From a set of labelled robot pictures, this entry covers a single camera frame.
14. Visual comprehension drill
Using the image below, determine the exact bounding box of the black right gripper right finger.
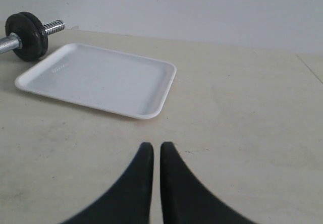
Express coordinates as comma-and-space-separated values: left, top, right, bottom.
160, 142, 254, 223

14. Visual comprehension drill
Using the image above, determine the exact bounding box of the white plastic tray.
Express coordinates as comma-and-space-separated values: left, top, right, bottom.
15, 43, 177, 120

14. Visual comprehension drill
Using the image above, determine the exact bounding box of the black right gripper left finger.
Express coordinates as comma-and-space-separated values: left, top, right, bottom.
64, 142, 154, 223

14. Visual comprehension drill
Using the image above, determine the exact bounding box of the chrome dumbbell bar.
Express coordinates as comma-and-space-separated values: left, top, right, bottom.
1, 20, 65, 54

